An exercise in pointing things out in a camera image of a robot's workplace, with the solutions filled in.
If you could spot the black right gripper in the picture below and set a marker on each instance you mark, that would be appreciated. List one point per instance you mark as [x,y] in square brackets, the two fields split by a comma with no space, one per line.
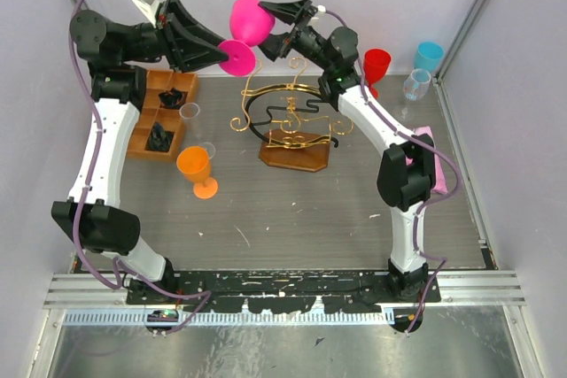
[278,45]

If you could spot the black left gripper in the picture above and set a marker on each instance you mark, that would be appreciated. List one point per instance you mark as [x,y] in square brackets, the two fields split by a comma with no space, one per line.
[181,22]

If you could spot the pink wine glass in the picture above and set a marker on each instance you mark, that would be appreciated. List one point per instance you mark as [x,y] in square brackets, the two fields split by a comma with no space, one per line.
[250,25]

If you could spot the clear wine glass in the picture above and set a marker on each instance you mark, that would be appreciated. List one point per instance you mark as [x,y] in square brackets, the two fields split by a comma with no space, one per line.
[414,89]
[191,115]

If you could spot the red wine glass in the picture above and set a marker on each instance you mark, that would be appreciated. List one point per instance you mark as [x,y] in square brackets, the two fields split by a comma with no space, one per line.
[375,66]

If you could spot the orange wine glass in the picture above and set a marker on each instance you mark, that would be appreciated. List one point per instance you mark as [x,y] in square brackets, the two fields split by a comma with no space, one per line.
[194,164]

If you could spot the blue wine glass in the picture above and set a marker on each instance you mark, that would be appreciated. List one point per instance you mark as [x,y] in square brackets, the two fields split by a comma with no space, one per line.
[428,56]

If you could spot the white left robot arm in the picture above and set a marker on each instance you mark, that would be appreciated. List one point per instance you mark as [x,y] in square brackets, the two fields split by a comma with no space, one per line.
[91,216]

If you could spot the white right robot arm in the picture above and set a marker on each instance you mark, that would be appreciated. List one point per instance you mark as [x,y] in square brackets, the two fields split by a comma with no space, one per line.
[407,172]

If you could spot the black orange rolled tie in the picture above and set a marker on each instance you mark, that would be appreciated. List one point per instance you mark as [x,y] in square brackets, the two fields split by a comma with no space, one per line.
[171,99]

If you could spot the wooden compartment tray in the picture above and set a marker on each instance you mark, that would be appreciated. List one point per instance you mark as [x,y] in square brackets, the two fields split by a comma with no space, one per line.
[155,111]

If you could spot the dark green rolled tie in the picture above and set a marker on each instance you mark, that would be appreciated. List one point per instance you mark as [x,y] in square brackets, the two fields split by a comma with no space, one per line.
[159,139]

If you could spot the gold wire glass rack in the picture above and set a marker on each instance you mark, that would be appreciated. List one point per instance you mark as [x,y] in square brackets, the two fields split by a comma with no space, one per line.
[295,136]

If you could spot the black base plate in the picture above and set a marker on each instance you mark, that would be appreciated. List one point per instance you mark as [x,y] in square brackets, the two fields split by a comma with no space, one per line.
[288,291]

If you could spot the aluminium front rail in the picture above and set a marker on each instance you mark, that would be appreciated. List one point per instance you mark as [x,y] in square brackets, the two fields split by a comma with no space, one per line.
[85,301]

